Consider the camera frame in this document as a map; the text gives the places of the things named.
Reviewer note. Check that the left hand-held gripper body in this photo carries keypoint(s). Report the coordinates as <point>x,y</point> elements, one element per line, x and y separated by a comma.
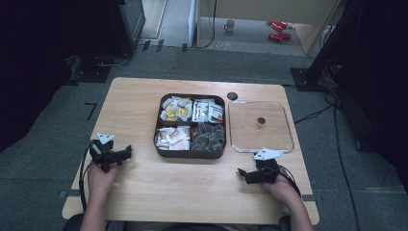
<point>103,150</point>

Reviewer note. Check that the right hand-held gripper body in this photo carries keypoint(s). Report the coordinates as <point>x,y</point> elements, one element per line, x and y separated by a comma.
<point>266,168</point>

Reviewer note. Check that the person's right hand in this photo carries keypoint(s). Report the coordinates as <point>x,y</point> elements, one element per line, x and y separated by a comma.
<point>281,191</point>

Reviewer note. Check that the person's left hand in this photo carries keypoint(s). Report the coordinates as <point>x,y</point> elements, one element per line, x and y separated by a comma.
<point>100,181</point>

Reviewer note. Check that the clear lid with gold knob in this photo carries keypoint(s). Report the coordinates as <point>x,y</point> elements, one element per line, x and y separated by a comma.
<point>261,126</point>

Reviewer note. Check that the pile of orange white packets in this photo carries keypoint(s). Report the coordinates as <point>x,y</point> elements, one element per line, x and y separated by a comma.
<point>173,138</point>

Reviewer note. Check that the pile of dark packets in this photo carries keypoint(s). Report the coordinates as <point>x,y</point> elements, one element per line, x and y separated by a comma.
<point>208,138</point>

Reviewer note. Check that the brown divided tray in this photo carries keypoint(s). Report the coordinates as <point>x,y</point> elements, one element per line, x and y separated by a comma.
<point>190,154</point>

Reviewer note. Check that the pile of yellow white packets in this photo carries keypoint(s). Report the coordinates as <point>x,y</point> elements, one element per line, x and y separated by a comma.
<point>177,109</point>

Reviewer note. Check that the black round disc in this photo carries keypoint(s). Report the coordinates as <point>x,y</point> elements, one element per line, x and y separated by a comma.
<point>232,96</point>

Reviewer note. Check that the black stand base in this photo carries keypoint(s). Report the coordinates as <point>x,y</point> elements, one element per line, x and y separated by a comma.
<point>91,70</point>

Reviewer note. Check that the black tape strip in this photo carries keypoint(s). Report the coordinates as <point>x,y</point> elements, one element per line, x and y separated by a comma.
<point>146,45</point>
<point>184,47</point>
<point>160,45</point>

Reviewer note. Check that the black metal stand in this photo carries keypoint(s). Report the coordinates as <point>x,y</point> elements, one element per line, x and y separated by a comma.
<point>316,69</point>

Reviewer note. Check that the dark curtain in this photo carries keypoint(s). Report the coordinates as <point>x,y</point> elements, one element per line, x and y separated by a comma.
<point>29,64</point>
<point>378,96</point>

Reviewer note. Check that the black cabinet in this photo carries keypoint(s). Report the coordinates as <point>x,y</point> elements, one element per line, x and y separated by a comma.
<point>126,25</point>

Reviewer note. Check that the red metal object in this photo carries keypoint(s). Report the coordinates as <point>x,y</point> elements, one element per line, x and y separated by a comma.
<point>279,25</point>

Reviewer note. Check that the grey mug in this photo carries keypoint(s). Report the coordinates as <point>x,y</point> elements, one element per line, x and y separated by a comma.
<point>229,25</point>

